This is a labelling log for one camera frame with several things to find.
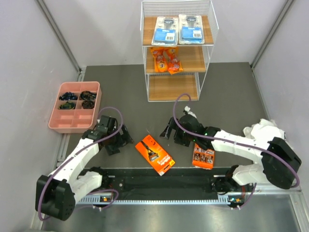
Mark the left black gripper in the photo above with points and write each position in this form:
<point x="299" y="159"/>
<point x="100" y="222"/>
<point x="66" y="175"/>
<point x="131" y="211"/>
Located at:
<point x="124" y="138"/>

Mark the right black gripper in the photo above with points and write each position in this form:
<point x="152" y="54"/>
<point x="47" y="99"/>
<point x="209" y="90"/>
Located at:
<point x="165" y="134"/>

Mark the orange Gillette razor box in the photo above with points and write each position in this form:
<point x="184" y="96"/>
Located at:
<point x="155" y="154"/>

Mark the orange razor pouch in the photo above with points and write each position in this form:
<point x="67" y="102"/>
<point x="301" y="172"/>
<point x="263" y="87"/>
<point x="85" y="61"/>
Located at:
<point x="159" y="59"/>
<point x="174" y="64"/>

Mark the blue razor blister pack one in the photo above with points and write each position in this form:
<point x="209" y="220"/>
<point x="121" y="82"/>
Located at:
<point x="166" y="31"/>

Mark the blue razor blister pack two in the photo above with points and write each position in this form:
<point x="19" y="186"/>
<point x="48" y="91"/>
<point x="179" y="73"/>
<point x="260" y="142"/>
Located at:
<point x="191" y="29"/>

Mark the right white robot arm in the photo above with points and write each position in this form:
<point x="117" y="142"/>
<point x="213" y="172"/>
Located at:
<point x="273" y="160"/>

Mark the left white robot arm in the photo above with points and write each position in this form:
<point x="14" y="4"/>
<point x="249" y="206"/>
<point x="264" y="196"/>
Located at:
<point x="58" y="193"/>

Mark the orange cartridge box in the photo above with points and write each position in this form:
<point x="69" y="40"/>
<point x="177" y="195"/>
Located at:
<point x="203" y="158"/>

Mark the dark coiled item lower tray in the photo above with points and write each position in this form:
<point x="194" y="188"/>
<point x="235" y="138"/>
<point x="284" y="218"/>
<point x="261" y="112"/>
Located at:
<point x="88" y="104"/>

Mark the dark coiled item tray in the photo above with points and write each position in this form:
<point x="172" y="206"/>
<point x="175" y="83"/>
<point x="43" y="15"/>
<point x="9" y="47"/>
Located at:
<point x="88" y="104"/>
<point x="88" y="95"/>

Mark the pink divided plastic tray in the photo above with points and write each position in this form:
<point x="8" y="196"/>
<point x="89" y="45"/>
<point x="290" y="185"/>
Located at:
<point x="77" y="120"/>

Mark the dark coiled item upper tray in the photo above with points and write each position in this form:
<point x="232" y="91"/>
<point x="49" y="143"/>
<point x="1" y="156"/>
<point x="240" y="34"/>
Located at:
<point x="88" y="95"/>

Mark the green black item in tray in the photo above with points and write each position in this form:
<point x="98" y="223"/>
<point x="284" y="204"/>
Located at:
<point x="67" y="106"/>

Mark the blue black item in tray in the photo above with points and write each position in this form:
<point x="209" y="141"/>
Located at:
<point x="68" y="96"/>

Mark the white crumpled cloth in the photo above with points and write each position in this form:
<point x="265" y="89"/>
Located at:
<point x="262" y="132"/>

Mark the white wire wooden shelf rack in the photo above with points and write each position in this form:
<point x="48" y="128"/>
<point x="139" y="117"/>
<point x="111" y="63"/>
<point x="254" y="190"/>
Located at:
<point x="195" y="58"/>

